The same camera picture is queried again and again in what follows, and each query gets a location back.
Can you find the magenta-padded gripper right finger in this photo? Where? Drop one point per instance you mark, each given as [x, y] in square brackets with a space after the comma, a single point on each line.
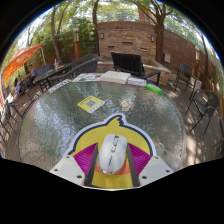
[139, 159]

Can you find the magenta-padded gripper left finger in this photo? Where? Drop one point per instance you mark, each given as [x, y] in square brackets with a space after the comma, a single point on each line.
[83, 159]

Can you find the white computer mouse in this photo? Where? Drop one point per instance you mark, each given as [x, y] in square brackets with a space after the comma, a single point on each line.
[112, 152]

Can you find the yellow duck-shaped mouse pad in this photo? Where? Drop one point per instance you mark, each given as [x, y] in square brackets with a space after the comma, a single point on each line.
[96, 133]

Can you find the yellow square card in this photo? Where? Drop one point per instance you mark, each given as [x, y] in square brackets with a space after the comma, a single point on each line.
[90, 104]

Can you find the small white booklet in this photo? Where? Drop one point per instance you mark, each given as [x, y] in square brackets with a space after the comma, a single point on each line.
[137, 81]

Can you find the white open book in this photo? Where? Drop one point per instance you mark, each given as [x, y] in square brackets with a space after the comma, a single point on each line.
[115, 77]

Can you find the dark wicker armchair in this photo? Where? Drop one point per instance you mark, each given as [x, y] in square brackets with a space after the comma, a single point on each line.
[81, 68]

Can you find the dark round patio table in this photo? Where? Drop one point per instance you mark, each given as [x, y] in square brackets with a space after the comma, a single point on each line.
[53, 72]

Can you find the blue-grey patio chair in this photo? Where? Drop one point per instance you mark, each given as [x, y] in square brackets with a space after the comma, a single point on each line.
[42, 70]

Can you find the person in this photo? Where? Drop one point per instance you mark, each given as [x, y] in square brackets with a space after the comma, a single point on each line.
[32, 71]
[16, 86]

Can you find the orange patio umbrella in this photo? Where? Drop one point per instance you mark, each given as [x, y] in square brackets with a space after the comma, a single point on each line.
[20, 60]

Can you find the grey wall box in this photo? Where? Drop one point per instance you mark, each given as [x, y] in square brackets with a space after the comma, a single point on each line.
[167, 58]

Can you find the wooden lamp post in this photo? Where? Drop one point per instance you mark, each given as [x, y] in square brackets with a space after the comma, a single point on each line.
[197, 57]
[76, 43]

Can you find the black wall lamp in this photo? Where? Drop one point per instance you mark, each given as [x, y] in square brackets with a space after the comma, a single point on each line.
[101, 35]
[152, 38]

